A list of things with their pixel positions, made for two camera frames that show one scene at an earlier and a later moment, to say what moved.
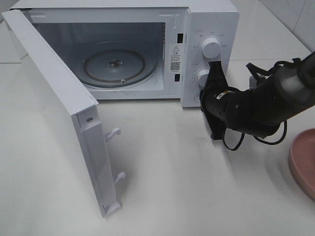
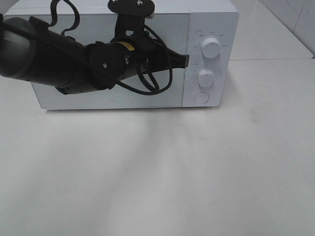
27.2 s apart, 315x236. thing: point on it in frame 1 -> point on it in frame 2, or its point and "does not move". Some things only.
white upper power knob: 211,47 does not move
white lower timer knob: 202,77 does not move
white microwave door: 79,109 -> 93,28
